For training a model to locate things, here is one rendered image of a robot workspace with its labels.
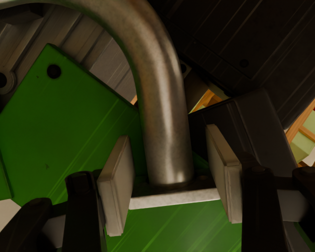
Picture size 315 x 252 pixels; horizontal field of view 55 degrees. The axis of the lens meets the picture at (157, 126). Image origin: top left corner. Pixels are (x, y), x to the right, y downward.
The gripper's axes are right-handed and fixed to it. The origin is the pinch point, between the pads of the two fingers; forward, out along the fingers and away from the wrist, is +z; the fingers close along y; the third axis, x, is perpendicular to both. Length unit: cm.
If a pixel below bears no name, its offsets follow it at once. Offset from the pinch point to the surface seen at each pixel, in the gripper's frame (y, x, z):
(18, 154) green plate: -11.2, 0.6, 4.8
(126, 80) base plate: -11, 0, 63
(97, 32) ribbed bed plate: -4.2, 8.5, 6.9
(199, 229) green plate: 1.4, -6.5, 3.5
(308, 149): 134, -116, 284
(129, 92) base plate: -11, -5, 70
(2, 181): -12.7, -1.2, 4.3
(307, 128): 143, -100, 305
